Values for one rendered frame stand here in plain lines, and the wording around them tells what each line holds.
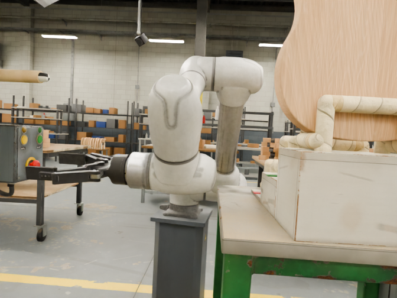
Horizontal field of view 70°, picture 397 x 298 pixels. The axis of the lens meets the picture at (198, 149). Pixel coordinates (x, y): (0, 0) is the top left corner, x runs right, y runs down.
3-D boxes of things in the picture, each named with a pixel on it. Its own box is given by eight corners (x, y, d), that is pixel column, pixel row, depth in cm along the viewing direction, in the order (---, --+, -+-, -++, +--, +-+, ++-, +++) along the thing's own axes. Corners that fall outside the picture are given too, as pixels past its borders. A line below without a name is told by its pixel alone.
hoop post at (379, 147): (378, 153, 62) (383, 110, 61) (370, 152, 65) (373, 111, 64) (393, 154, 62) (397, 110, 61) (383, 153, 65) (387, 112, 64)
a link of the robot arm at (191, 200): (171, 197, 159) (172, 159, 157) (203, 200, 158) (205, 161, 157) (166, 204, 142) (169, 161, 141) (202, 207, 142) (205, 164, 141)
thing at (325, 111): (318, 151, 53) (321, 101, 53) (311, 150, 57) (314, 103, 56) (334, 152, 53) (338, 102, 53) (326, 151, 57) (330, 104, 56)
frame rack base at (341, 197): (295, 242, 53) (302, 151, 52) (273, 218, 68) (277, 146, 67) (438, 249, 53) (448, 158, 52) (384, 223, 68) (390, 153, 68)
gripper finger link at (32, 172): (58, 180, 64) (56, 181, 63) (28, 178, 64) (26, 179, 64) (57, 167, 63) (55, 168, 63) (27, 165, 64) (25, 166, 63)
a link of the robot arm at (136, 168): (156, 182, 74) (133, 181, 75) (156, 149, 73) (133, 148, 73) (147, 195, 66) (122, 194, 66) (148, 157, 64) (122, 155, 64)
